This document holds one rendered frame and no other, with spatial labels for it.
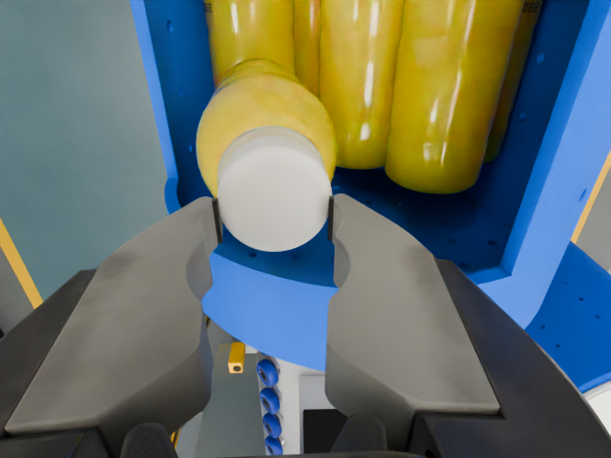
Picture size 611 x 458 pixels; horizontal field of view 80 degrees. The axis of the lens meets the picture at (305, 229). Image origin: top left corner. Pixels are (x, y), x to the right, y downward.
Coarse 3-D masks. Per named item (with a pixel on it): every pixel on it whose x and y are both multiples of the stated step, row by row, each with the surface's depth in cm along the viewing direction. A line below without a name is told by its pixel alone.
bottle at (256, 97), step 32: (256, 64) 21; (224, 96) 15; (256, 96) 14; (288, 96) 15; (224, 128) 14; (256, 128) 13; (288, 128) 13; (320, 128) 15; (224, 160) 13; (320, 160) 14
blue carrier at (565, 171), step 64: (192, 0) 27; (576, 0) 24; (192, 64) 28; (576, 64) 13; (192, 128) 29; (512, 128) 30; (576, 128) 14; (192, 192) 30; (384, 192) 37; (512, 192) 31; (576, 192) 16; (256, 256) 28; (320, 256) 27; (448, 256) 27; (512, 256) 17; (256, 320) 19; (320, 320) 18
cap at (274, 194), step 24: (264, 144) 12; (288, 144) 12; (240, 168) 12; (264, 168) 12; (288, 168) 12; (312, 168) 12; (240, 192) 12; (264, 192) 12; (288, 192) 12; (312, 192) 12; (240, 216) 12; (264, 216) 12; (288, 216) 13; (312, 216) 13; (240, 240) 13; (264, 240) 13; (288, 240) 13
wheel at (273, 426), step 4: (264, 416) 68; (268, 416) 68; (272, 416) 68; (264, 420) 68; (268, 420) 67; (272, 420) 67; (276, 420) 67; (264, 424) 69; (268, 424) 67; (272, 424) 66; (276, 424) 67; (268, 428) 68; (272, 428) 66; (276, 428) 66; (280, 428) 67; (268, 432) 69; (272, 432) 67; (276, 432) 66; (280, 432) 67; (272, 436) 68; (276, 436) 67
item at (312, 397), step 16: (304, 384) 65; (320, 384) 65; (304, 400) 62; (320, 400) 62; (304, 416) 58; (320, 416) 58; (336, 416) 58; (304, 432) 56; (320, 432) 56; (336, 432) 56; (304, 448) 54; (320, 448) 54
